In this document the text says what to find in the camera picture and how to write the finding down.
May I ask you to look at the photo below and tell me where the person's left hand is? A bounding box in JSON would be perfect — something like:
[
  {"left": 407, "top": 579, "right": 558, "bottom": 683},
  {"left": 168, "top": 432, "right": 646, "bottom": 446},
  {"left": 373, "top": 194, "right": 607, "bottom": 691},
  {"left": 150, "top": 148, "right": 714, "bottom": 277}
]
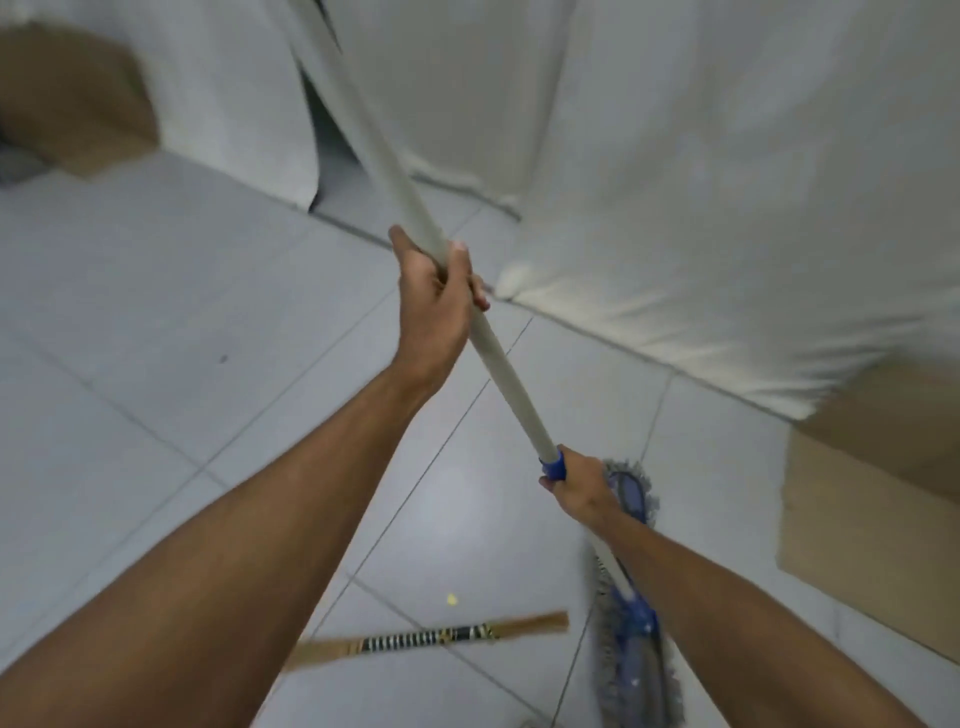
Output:
[{"left": 388, "top": 225, "right": 492, "bottom": 396}]

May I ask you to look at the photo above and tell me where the person's right hand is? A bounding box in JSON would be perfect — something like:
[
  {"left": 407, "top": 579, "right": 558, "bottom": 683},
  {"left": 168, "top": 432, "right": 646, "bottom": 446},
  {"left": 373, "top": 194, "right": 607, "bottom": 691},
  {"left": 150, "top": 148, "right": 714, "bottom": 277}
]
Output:
[{"left": 538, "top": 444, "right": 624, "bottom": 529}]

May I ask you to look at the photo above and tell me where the grey-handled blue mop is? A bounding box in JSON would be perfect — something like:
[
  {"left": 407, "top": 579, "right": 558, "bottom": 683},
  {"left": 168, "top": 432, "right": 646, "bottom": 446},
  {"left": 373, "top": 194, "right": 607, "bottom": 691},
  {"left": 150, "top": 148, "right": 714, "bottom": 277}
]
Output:
[{"left": 288, "top": 0, "right": 687, "bottom": 728}]

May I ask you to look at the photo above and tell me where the person's left forearm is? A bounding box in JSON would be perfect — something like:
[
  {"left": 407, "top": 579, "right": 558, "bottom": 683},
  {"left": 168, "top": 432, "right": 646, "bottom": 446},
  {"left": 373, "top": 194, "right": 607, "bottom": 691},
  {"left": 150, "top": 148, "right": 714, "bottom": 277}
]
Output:
[{"left": 0, "top": 361, "right": 445, "bottom": 728}]

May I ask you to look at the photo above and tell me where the person's right forearm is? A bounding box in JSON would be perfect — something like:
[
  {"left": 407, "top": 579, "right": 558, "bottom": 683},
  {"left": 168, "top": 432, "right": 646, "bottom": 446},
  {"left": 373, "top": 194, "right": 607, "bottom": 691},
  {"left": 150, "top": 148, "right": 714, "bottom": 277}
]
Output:
[{"left": 592, "top": 510, "right": 929, "bottom": 728}]

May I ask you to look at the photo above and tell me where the large white draped sheet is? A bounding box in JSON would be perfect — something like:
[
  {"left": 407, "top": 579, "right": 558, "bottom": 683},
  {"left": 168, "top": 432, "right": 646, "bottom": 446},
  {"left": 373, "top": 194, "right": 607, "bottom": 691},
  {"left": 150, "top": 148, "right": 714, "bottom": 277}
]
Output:
[{"left": 495, "top": 0, "right": 960, "bottom": 423}]

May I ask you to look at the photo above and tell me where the brown cardboard box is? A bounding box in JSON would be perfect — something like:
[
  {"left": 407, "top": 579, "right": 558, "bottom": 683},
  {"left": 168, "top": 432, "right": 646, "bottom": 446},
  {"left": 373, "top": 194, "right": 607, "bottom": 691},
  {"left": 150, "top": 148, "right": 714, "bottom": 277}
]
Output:
[
  {"left": 0, "top": 22, "right": 163, "bottom": 183},
  {"left": 776, "top": 358, "right": 960, "bottom": 666}
]

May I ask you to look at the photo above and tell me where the brown straw broom striped handle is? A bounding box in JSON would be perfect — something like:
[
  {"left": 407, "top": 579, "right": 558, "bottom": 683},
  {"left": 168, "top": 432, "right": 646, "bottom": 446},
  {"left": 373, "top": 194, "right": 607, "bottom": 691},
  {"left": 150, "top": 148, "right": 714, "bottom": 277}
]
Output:
[{"left": 281, "top": 611, "right": 571, "bottom": 673}]

